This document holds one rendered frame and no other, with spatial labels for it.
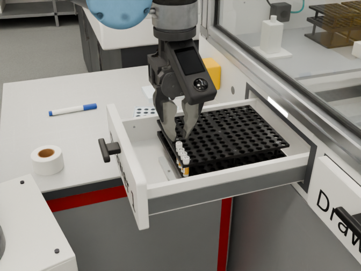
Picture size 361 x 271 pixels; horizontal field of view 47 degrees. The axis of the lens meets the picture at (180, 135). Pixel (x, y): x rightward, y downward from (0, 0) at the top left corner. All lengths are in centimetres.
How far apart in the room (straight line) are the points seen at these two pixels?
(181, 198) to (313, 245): 30
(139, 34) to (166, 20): 92
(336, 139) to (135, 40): 101
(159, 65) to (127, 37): 87
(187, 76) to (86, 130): 55
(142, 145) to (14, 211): 30
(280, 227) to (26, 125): 73
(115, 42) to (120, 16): 108
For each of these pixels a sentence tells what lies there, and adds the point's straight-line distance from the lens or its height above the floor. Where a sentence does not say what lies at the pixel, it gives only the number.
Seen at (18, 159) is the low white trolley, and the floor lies 76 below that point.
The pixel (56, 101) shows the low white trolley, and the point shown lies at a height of 76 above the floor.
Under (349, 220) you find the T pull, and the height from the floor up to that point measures 91.
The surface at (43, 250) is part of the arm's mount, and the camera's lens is 73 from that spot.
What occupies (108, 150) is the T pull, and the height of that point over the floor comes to 91.
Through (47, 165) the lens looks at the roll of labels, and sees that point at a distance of 99.
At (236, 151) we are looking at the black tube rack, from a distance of 80.
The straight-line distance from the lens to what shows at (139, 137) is 94.
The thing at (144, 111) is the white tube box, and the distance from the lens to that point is 115.
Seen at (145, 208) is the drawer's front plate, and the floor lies 87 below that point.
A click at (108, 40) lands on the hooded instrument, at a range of 156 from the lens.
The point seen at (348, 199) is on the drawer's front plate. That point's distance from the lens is 73.
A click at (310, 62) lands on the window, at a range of 81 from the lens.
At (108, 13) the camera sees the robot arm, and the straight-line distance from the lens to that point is 49.
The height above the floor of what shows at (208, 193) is 86.
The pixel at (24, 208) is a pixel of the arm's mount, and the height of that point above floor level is 84.
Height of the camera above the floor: 135
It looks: 32 degrees down
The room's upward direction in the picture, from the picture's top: straight up
